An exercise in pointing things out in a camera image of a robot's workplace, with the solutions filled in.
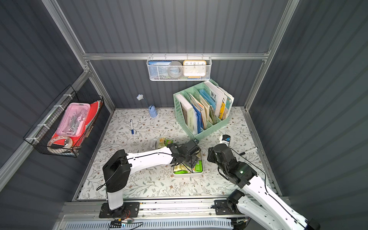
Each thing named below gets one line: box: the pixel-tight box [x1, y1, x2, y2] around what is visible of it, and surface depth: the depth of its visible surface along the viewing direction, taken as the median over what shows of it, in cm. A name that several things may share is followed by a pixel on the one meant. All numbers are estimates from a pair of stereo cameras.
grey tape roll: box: [167, 60, 184, 79], surface depth 89 cm
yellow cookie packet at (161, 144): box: [158, 137, 166, 149], surface depth 101 cm
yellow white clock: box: [183, 59, 207, 79], surface depth 91 cm
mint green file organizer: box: [172, 79, 230, 140], surface depth 96 cm
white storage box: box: [172, 150, 204, 178], surface depth 84 cm
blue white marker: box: [129, 119, 135, 135], surface depth 109 cm
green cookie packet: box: [164, 139, 174, 147], surface depth 101 cm
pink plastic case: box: [55, 102, 91, 138], surface depth 74 cm
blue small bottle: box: [136, 93, 158, 118], surface depth 113 cm
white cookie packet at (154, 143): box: [148, 138, 160, 150], surface depth 99 cm
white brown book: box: [175, 93, 194, 132], surface depth 91 cm
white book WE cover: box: [204, 80, 225, 118], surface depth 98 cm
